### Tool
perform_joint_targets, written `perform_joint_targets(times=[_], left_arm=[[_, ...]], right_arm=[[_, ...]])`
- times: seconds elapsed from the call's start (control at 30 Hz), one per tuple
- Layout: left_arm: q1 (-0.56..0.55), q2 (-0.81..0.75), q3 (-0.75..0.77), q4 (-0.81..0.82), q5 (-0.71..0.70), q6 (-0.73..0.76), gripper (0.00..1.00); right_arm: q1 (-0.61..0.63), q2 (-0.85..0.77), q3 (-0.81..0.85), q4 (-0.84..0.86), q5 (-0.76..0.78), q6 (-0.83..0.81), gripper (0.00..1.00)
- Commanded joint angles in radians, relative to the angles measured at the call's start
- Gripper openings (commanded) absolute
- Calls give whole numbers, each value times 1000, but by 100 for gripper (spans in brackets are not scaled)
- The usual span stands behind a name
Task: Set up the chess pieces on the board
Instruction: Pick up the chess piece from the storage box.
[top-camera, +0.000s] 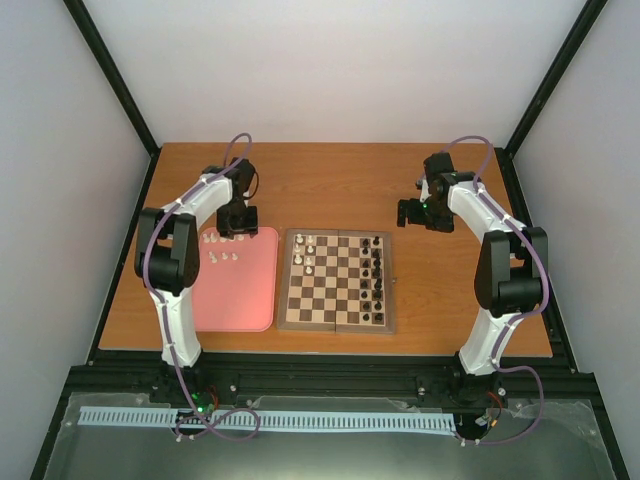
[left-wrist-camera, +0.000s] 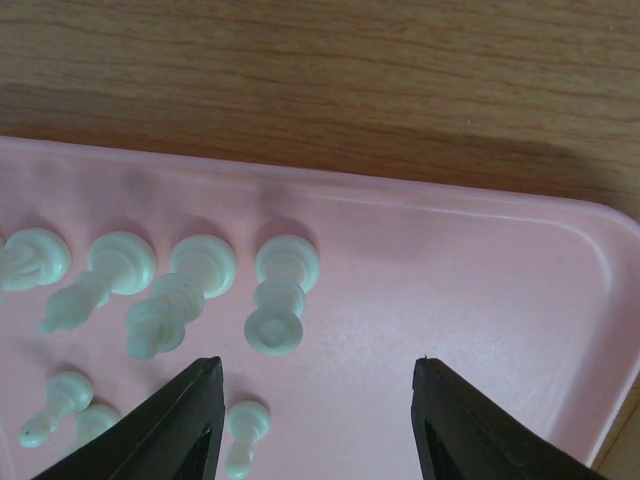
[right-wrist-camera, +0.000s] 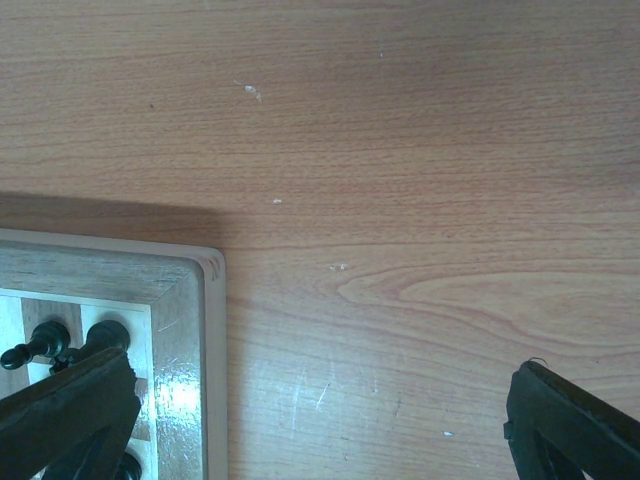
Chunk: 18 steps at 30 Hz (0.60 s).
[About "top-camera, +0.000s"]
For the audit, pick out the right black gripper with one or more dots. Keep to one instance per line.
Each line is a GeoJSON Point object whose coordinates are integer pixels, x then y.
{"type": "Point", "coordinates": [443, 225]}

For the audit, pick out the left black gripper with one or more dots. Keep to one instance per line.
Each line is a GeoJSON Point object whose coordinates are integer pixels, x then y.
{"type": "Point", "coordinates": [226, 231]}

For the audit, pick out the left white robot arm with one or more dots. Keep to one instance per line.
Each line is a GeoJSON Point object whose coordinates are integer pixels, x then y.
{"type": "Point", "coordinates": [167, 256]}

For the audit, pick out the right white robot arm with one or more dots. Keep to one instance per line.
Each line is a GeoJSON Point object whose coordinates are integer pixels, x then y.
{"type": "Point", "coordinates": [510, 281]}

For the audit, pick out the white chess pieces row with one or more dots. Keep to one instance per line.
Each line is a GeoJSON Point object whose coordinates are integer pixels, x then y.
{"type": "Point", "coordinates": [219, 248]}

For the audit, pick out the wooden chess board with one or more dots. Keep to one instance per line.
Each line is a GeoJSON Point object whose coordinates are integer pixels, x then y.
{"type": "Point", "coordinates": [345, 294]}

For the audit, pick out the pink plastic tray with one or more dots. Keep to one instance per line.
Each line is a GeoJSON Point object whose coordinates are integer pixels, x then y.
{"type": "Point", "coordinates": [238, 296]}

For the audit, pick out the black aluminium frame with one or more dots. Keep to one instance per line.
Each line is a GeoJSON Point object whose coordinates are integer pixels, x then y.
{"type": "Point", "coordinates": [319, 375]}

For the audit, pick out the light blue cable duct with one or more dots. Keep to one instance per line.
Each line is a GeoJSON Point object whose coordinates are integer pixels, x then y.
{"type": "Point", "coordinates": [273, 421]}

